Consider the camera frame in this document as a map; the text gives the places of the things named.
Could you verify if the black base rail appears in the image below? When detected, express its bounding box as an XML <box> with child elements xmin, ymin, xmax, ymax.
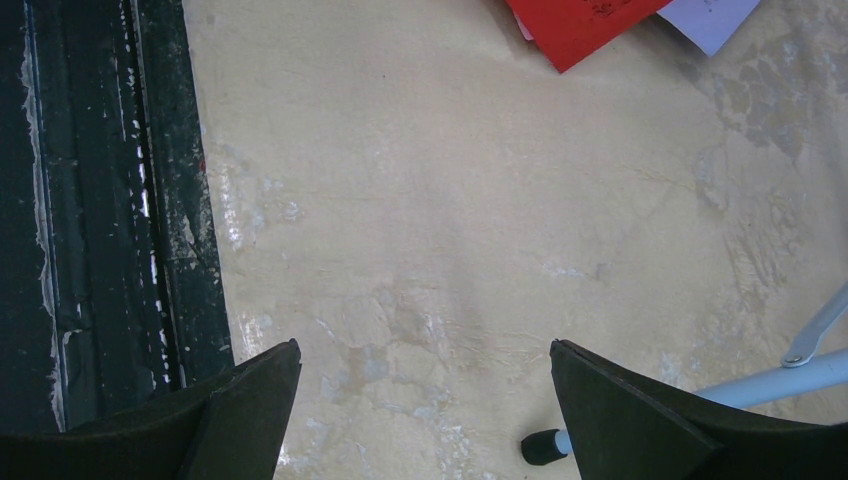
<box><xmin>1</xmin><ymin>0</ymin><xmax>234</xmax><ymax>434</ymax></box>

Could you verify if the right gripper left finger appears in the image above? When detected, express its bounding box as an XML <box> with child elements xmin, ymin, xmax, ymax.
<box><xmin>1</xmin><ymin>339</ymin><xmax>302</xmax><ymax>479</ymax></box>

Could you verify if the blue music stand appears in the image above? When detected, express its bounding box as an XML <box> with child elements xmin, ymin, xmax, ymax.
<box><xmin>520</xmin><ymin>289</ymin><xmax>847</xmax><ymax>466</ymax></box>

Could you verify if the lavender sheet music page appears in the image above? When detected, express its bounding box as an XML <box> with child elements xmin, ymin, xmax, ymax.
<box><xmin>658</xmin><ymin>0</ymin><xmax>760</xmax><ymax>57</ymax></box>

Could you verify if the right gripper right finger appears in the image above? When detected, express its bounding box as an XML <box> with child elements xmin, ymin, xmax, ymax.
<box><xmin>550</xmin><ymin>340</ymin><xmax>847</xmax><ymax>479</ymax></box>

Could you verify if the red paper sheet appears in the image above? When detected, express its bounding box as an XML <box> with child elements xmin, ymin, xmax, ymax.
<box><xmin>507</xmin><ymin>0</ymin><xmax>669</xmax><ymax>73</ymax></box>

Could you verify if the pink sheet music page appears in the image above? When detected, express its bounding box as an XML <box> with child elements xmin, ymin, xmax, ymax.
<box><xmin>513</xmin><ymin>13</ymin><xmax>534</xmax><ymax>41</ymax></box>

